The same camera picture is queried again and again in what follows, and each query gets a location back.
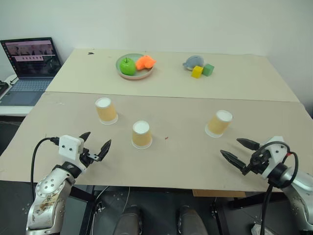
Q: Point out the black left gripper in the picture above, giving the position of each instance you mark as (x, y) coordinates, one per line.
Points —
(85, 157)

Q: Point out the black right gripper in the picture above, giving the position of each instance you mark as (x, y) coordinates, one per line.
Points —
(259, 161)

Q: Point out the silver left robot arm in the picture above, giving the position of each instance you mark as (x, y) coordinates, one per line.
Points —
(46, 193)

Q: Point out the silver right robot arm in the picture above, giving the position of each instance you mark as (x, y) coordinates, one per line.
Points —
(297, 193)

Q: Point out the tan paper cup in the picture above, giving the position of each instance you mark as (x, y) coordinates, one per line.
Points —
(141, 137)
(217, 124)
(106, 112)

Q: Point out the brown cardboard piece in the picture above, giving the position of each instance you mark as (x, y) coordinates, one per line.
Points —
(217, 193)

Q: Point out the green toy apple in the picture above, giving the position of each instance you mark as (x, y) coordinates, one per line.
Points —
(127, 66)

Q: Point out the grey-green round plate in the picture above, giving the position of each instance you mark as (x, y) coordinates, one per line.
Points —
(144, 74)

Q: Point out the dark rounded shape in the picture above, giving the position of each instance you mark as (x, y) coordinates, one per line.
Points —
(129, 221)
(192, 221)

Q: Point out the green cube block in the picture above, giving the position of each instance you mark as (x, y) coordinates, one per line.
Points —
(208, 70)

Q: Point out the yellow cube block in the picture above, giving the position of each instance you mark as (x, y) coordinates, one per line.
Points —
(196, 72)

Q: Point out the orange toy fruit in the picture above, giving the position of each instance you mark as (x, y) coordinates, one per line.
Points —
(145, 62)

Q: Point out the open grey laptop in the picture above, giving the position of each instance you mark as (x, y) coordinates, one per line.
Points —
(31, 66)

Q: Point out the grey plush whale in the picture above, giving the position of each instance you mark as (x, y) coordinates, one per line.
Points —
(193, 61)

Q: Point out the black object beside laptop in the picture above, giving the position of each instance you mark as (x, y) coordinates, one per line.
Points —
(3, 87)

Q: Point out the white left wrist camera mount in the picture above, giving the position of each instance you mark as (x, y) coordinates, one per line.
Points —
(69, 147)

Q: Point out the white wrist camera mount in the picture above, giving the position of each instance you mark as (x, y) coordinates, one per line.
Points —
(69, 147)
(276, 151)

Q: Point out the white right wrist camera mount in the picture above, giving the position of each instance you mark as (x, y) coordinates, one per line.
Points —
(276, 151)

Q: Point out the black table frame leg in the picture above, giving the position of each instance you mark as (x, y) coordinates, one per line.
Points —
(85, 208)
(234, 210)

